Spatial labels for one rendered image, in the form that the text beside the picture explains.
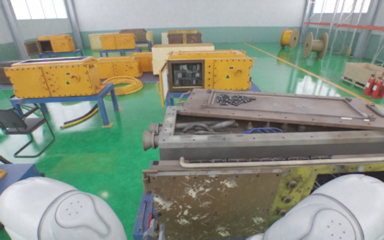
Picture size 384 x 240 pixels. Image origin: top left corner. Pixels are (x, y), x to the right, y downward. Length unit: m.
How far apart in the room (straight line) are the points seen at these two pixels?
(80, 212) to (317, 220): 0.42
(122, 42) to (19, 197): 9.35
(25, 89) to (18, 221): 4.14
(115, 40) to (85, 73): 6.10
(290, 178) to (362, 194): 0.64
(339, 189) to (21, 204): 0.68
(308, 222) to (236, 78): 3.36
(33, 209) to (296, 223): 0.52
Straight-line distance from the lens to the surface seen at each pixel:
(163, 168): 1.00
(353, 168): 1.30
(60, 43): 11.03
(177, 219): 1.24
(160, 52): 6.75
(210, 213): 1.20
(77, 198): 0.45
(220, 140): 0.99
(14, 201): 0.59
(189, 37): 9.28
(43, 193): 0.55
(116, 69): 7.17
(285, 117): 1.26
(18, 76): 4.59
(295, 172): 1.13
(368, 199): 0.54
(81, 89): 4.04
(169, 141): 0.98
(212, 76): 3.59
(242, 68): 3.64
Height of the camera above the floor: 1.89
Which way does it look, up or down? 28 degrees down
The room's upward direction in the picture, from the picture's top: 1 degrees counter-clockwise
